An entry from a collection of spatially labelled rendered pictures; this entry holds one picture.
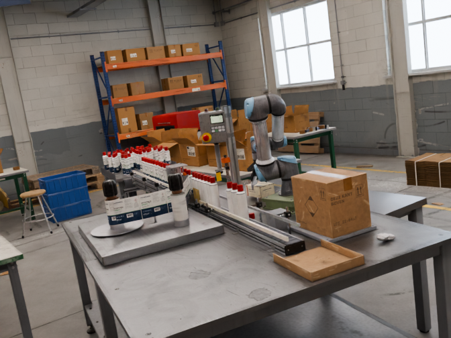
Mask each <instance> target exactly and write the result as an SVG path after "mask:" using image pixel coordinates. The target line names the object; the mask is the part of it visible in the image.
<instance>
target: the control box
mask: <svg viewBox="0 0 451 338"><path fill-rule="evenodd" d="M220 113H223V121H224V123H216V124H211V122H210V117H209V116H210V115H215V114H220ZM198 116H199V124H200V130H201V138H202V143H203V144H212V143H219V142H228V133H227V128H226V119H225V118H226V117H225V113H224V111H223V110H219V111H209V112H207V113H204V112H202V113H199V114H198ZM218 125H225V131H223V132H217V133H212V132H211V127H213V126H218ZM204 135H208V136H209V140H208V141H204V140H203V136H204Z"/></svg>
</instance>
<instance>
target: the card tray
mask: <svg viewBox="0 0 451 338"><path fill-rule="evenodd" d="M273 259H274V262H275V263H277V264H279V265H281V266H283V267H284V268H286V269H288V270H290V271H292V272H294V273H296V274H298V275H300V276H302V277H304V278H305V279H307V280H309V281H311V282H315V281H317V280H320V279H322V278H326V277H328V276H332V275H334V274H338V273H340V272H343V271H346V270H349V269H352V268H355V267H358V266H361V265H363V264H364V255H362V254H360V253H357V252H355V251H352V250H350V249H347V248H345V247H342V246H339V245H336V244H334V243H331V242H328V241H326V240H324V239H321V246H320V247H317V248H314V249H310V250H307V251H304V252H301V253H297V254H295V255H292V256H288V257H285V258H282V257H280V256H278V255H276V254H273Z"/></svg>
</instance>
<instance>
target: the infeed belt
mask: <svg viewBox="0 0 451 338"><path fill-rule="evenodd" d="M211 212H213V213H216V214H218V215H220V216H222V217H225V218H226V219H229V220H231V221H233V222H236V223H238V224H240V225H243V226H245V227H247V228H249V229H251V230H253V231H256V232H258V233H260V234H262V235H265V236H267V237H269V238H271V239H273V240H275V241H278V242H280V243H282V244H285V245H291V244H294V243H298V242H300V241H302V240H300V239H297V238H296V237H293V236H290V235H288V234H286V233H283V232H280V231H278V230H276V229H273V228H271V227H269V226H266V225H263V224H262V223H259V222H257V221H254V220H251V219H249V220H250V221H251V222H253V223H256V224H258V225H261V226H263V227H266V228H268V229H270V230H273V231H275V232H277V233H280V234H282V235H285V236H287V237H288V238H289V241H284V240H282V239H279V238H278V237H275V236H273V235H270V234H268V233H265V232H263V231H261V230H259V229H257V228H255V227H252V226H250V225H247V224H245V223H243V222H240V221H238V220H235V219H234V218H230V217H229V216H227V215H224V214H223V213H220V212H218V211H213V210H212V211H211Z"/></svg>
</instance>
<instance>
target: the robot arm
mask: <svg viewBox="0 0 451 338"><path fill-rule="evenodd" d="M244 112H245V116H246V118H247V119H248V120H249V122H251V123H252V128H253V133H254V136H252V137H251V138H250V143H251V148H252V159H253V163H252V164H251V165H250V166H249V167H248V168H247V171H248V172H252V174H251V180H250V181H251V187H252V190H253V188H254V185H256V184H257V183H258V181H257V180H256V179H257V177H258V179H259V181H261V182H268V181H269V180H274V179H277V178H281V180H282V184H281V194H293V187H292V182H291V177H292V176H295V175H298V174H299V169H298V165H297V164H298V163H297V159H296V157H295V156H279V157H277V160H274V158H273V157H272V156H271V151H270V150H273V149H276V148H282V147H285V146H287V138H286V136H285V135H284V114H285V113H286V105H285V102H284V101H283V100H282V99H281V98H280V97H279V96H278V95H276V94H272V93H270V94H266V95H260V96H257V97H251V98H249V99H246V100H245V102H244ZM268 114H271V115H272V137H271V138H268V131H267V126H266V120H267V119H268Z"/></svg>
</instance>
